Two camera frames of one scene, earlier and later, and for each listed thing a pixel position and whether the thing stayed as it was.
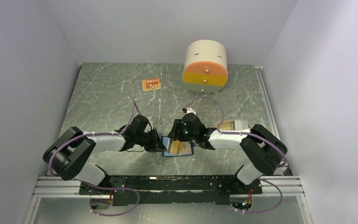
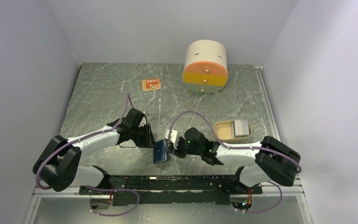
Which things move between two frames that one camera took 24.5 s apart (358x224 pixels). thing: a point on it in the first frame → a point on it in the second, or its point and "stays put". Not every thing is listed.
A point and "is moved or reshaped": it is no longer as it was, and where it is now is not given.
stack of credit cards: x=241 y=124 stays put
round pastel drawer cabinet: x=205 y=70 stays put
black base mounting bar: x=134 y=190 stays put
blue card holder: x=176 y=148 is moved or reshaped
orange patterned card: x=151 y=84 stays put
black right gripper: x=175 y=133 → x=176 y=149
